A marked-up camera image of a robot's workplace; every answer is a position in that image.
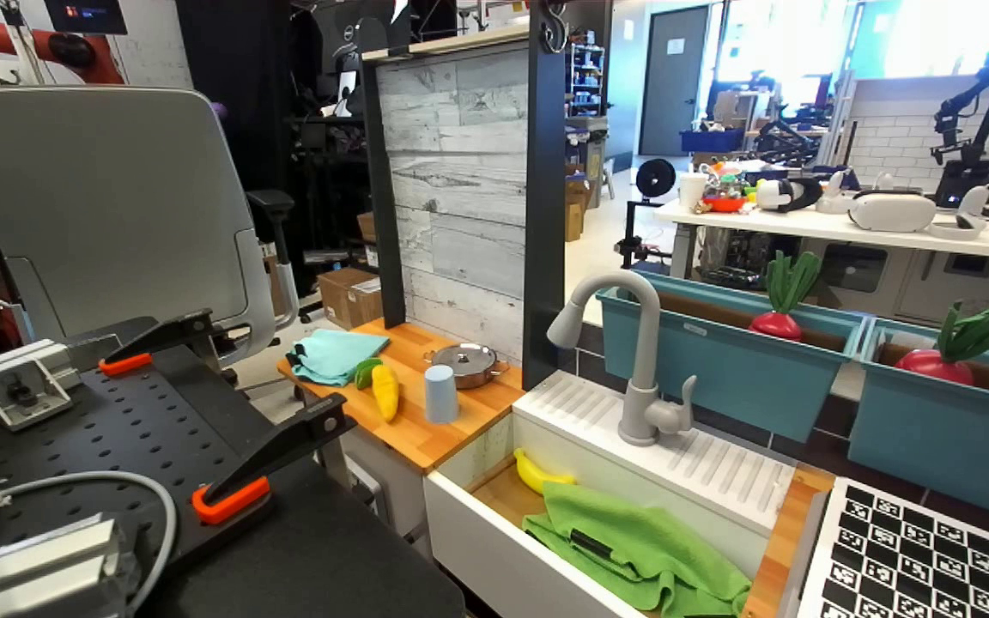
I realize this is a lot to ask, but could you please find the teal planter box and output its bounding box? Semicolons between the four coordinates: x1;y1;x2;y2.
845;317;989;531
599;267;873;447

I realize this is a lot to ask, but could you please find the grey toy faucet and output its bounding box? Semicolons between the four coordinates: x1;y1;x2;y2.
544;267;699;450

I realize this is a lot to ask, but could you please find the black clamp orange tip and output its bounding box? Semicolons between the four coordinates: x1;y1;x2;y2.
185;392;357;530
91;305;224;381

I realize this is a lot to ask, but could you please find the white wood backsplash panel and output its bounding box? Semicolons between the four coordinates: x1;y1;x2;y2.
374;46;533;367

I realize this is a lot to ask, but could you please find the thin black frame post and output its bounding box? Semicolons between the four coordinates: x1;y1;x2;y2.
357;56;409;334

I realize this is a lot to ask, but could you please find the wide black frame post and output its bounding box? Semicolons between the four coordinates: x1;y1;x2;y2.
517;0;573;392

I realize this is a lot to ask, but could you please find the cardboard box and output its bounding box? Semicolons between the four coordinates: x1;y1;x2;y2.
316;264;388;334

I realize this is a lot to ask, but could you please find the red bowl of toys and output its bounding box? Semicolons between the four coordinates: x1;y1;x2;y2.
698;167;748;217

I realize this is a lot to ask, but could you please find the red pipe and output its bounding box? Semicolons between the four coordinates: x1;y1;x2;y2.
0;9;126;85

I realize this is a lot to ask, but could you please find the grey door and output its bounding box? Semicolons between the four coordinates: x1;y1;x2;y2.
639;3;715;161

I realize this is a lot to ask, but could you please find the aluminium bracket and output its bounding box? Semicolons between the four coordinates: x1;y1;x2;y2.
0;513;129;618

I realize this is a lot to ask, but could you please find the aluminium extrusion rail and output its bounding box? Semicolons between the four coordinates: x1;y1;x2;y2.
0;337;102;436

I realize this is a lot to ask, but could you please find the teal cloth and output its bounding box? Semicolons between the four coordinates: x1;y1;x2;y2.
280;326;390;392

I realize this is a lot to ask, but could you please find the white toy sink unit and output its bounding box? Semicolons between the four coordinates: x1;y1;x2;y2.
423;367;799;618

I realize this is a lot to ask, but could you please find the yellow toy banana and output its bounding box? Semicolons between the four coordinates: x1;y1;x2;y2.
512;447;579;497

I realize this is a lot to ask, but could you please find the wooden kitchen counter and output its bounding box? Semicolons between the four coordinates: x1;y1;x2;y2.
280;317;526;475

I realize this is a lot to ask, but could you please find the black white calibration board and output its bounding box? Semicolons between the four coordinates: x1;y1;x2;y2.
798;475;989;618

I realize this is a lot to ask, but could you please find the white VR headset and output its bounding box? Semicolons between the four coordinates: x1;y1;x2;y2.
845;189;941;238

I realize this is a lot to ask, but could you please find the green cloth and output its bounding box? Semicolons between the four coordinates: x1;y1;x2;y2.
517;479;754;618

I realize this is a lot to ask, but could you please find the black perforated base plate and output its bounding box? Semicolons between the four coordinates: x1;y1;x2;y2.
0;341;469;618

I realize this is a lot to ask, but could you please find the grey cable loop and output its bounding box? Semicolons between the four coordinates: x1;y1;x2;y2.
0;466;183;612

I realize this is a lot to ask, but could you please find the small silver pot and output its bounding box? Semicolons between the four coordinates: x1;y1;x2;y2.
431;357;504;394

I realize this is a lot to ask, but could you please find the grey-blue cup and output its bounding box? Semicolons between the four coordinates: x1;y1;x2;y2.
423;360;463;430

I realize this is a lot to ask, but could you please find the grey monitor back panel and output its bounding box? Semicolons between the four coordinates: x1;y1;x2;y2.
0;85;280;347

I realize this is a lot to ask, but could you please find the red toy radish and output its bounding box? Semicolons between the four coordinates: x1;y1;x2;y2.
895;301;989;387
744;248;826;343

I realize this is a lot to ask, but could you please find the white background table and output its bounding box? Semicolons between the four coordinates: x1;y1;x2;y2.
660;199;989;264

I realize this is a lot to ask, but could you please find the round black device on stand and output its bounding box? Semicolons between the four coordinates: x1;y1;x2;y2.
613;156;679;270

